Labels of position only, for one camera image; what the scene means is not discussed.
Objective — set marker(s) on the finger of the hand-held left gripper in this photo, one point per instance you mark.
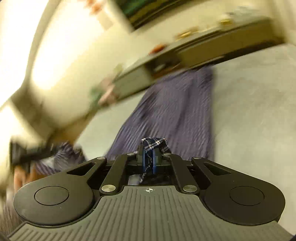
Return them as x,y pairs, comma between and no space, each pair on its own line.
39,153

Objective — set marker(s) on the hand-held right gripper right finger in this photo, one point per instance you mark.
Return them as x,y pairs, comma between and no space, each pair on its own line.
155,162

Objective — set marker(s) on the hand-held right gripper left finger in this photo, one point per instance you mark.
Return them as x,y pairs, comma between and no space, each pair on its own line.
145,162

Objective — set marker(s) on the purple plaid shirt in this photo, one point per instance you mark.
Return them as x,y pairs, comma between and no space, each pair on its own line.
173,104

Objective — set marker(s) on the person's left hand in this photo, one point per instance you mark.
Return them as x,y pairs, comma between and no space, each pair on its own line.
23,180

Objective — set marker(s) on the pink plush toy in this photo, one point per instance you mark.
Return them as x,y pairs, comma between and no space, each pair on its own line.
106,92

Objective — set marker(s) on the green toy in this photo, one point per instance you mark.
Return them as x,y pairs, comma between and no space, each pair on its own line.
94,95

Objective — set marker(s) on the red toy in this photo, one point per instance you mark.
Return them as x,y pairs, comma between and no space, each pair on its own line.
158,48

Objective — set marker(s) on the long low grey cabinet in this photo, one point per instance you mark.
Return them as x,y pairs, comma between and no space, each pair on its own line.
208,44

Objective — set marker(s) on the orange figurines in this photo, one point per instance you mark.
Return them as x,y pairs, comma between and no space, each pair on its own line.
187,34

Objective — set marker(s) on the small yellow toys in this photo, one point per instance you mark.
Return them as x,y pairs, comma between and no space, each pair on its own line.
225,22

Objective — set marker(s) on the white plush toy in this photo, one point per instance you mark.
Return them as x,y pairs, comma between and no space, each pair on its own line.
245,12

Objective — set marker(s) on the dark framed wall picture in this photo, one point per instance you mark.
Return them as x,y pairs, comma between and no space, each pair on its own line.
148,10

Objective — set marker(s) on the red wall decoration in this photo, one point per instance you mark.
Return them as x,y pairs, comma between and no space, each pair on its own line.
93,5

